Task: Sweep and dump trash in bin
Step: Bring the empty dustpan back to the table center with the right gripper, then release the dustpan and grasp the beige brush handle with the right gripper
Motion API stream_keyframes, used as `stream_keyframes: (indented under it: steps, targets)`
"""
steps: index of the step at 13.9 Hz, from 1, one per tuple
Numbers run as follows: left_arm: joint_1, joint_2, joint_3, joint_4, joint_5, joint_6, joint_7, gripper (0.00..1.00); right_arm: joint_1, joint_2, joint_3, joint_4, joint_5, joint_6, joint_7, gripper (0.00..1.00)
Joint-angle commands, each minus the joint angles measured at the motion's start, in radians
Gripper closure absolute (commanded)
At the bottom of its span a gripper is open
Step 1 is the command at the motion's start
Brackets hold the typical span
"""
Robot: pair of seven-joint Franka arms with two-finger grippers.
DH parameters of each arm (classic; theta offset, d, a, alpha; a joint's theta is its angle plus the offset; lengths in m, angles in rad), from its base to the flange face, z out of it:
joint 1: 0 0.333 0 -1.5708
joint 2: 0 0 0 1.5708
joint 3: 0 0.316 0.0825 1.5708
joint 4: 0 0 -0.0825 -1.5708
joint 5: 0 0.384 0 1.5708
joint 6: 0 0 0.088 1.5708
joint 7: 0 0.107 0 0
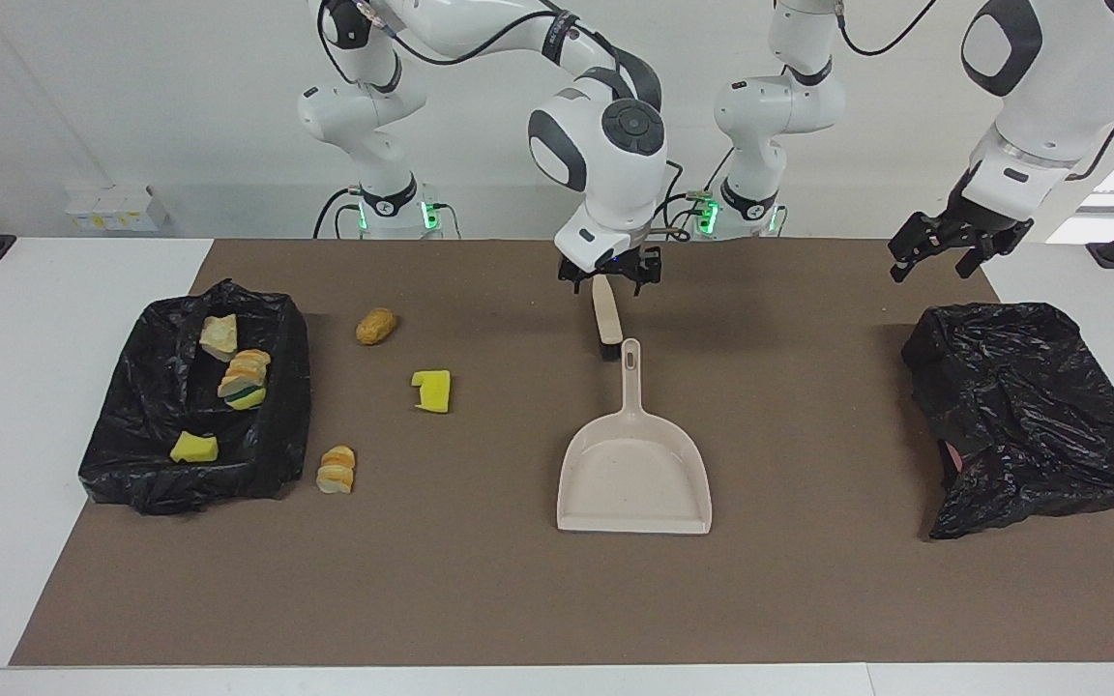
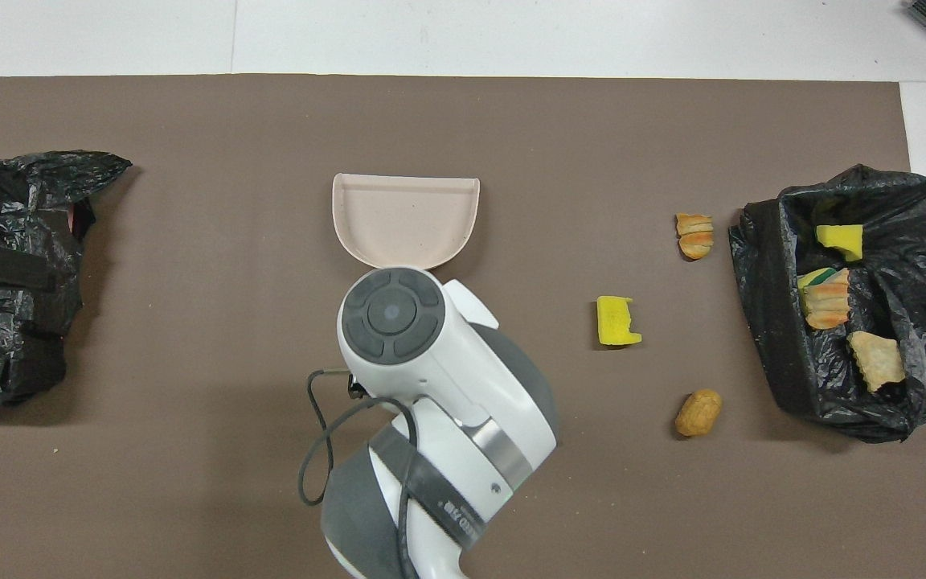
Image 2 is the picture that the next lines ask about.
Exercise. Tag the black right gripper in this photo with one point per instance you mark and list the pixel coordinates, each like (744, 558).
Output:
(357, 388)

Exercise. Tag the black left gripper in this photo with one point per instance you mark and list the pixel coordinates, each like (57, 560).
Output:
(5, 272)

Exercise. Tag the beige plastic dustpan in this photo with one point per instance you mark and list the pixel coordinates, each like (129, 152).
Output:
(407, 221)

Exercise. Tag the notched yellow sponge block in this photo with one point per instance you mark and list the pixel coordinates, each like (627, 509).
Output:
(614, 322)

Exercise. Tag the brown bread roll toy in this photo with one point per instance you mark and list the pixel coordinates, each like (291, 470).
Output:
(698, 412)

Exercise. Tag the yellow green sponge piece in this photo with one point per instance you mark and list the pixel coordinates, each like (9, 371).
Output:
(813, 277)

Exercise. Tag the striped toy croissant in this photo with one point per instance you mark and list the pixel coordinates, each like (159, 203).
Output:
(826, 305)
(694, 236)

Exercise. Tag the small curved yellow sponge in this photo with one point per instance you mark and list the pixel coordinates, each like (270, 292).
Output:
(841, 240)

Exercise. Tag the pale toast slice toy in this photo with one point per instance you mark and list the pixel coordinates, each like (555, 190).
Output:
(877, 362)

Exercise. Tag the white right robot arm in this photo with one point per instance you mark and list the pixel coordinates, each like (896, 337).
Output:
(463, 386)

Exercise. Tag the pink bin under bag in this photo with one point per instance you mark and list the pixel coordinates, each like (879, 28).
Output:
(71, 217)

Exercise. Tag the crumpled black trash bag bin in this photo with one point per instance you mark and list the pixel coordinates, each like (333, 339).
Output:
(5, 362)

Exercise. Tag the open black trash bag bin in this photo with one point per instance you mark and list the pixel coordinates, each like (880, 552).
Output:
(768, 338)

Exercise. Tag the brown table mat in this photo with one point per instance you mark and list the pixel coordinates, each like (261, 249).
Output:
(190, 362)

